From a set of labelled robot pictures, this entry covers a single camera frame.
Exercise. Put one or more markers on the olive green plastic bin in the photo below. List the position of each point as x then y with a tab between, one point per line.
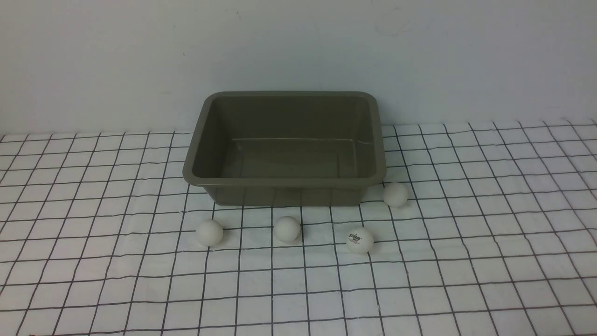
287	148

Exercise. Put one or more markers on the white ping-pong ball with logo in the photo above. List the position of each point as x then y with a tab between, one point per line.
360	240

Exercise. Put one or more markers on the white grid-pattern tablecloth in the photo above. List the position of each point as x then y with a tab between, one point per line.
498	238

